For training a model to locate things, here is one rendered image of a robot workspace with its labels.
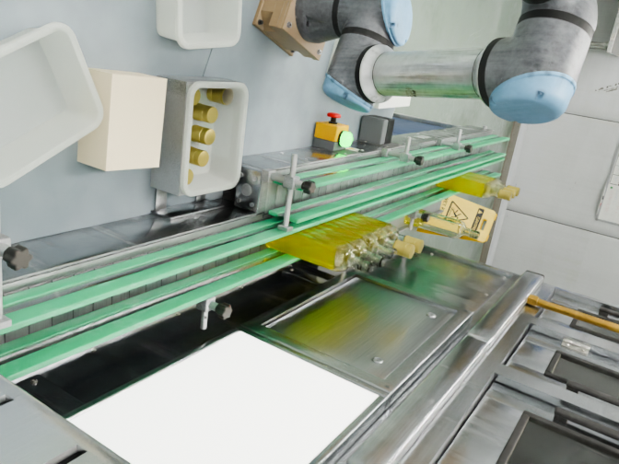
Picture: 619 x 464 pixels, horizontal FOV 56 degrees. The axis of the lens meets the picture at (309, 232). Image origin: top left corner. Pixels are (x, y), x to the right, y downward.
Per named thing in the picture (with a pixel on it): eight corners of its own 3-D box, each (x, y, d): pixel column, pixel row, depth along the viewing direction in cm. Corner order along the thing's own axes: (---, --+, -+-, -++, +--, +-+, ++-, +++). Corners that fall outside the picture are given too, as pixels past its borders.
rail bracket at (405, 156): (378, 156, 176) (419, 166, 169) (382, 132, 173) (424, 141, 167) (383, 155, 179) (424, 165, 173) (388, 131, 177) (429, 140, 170)
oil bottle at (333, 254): (264, 247, 136) (344, 275, 126) (267, 224, 134) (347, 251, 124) (278, 241, 141) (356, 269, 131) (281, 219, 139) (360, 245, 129)
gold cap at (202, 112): (191, 102, 119) (207, 106, 116) (203, 102, 121) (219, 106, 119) (190, 120, 120) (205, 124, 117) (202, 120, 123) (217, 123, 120)
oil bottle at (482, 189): (434, 186, 226) (507, 204, 212) (437, 171, 224) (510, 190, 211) (439, 184, 230) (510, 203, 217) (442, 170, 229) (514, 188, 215)
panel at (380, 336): (45, 439, 84) (227, 573, 67) (45, 422, 83) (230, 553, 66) (349, 277, 157) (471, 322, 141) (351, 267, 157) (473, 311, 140)
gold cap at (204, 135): (189, 124, 120) (204, 129, 118) (201, 123, 123) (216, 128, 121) (187, 142, 121) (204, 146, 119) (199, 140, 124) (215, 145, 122)
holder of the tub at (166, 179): (148, 212, 120) (176, 222, 116) (157, 75, 112) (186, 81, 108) (205, 200, 134) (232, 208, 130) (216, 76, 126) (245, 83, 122)
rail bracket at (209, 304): (166, 317, 114) (217, 342, 108) (168, 284, 112) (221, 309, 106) (181, 310, 118) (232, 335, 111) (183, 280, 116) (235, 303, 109)
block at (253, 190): (231, 206, 132) (255, 214, 129) (235, 165, 129) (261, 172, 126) (241, 203, 135) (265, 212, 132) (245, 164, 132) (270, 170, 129)
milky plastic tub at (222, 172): (151, 188, 118) (182, 199, 114) (157, 74, 111) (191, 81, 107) (209, 178, 132) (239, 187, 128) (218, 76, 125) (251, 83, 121)
